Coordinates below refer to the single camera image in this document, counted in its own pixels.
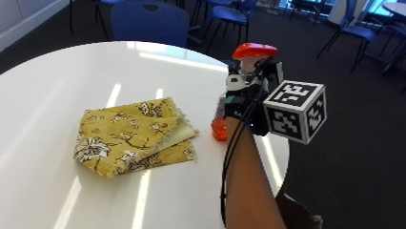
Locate white round palm camera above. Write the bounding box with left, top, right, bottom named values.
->
left=224, top=73, right=256, bottom=94

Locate yellow floral folded cloth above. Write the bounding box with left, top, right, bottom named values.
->
left=73, top=96, right=200, bottom=179

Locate white round side table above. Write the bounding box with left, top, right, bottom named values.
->
left=380, top=1, right=406, bottom=17

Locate red capped mushroom toy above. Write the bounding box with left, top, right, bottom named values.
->
left=230, top=42, right=279, bottom=74

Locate orange translucent toy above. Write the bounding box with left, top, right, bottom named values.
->
left=210, top=117, right=230, bottom=142

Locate blue chair with black legs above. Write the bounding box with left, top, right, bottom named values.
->
left=315, top=0, right=379, bottom=74
left=203, top=4, right=251, bottom=54

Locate white marker cube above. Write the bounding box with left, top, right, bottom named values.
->
left=260, top=79, right=328, bottom=146

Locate black cable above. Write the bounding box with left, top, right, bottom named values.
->
left=218, top=92, right=259, bottom=227

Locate blue perforated back chair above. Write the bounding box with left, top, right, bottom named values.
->
left=109, top=0, right=190, bottom=49

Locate purple translucent toy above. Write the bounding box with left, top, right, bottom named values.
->
left=215, top=96, right=228, bottom=119

